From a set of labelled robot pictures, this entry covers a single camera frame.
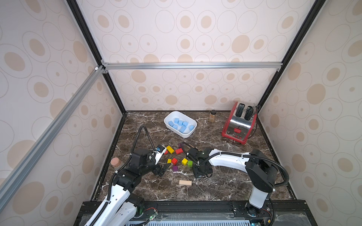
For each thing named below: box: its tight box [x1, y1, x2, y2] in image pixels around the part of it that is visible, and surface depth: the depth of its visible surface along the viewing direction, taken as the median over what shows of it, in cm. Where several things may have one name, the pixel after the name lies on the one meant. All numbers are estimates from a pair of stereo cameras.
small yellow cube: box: [181, 157, 189, 166], surface depth 91 cm
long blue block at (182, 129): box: [179, 125, 187, 134], surface depth 111 cm
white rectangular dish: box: [164, 111, 198, 139], surface depth 111 cm
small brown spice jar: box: [209, 109, 217, 123], surface depth 111 cm
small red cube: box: [171, 157, 178, 166], surface depth 92 cm
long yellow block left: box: [165, 145, 175, 154], surface depth 98 cm
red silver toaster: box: [221, 101, 258, 145], surface depth 94 cm
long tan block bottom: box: [179, 179, 192, 186], surface depth 84 cm
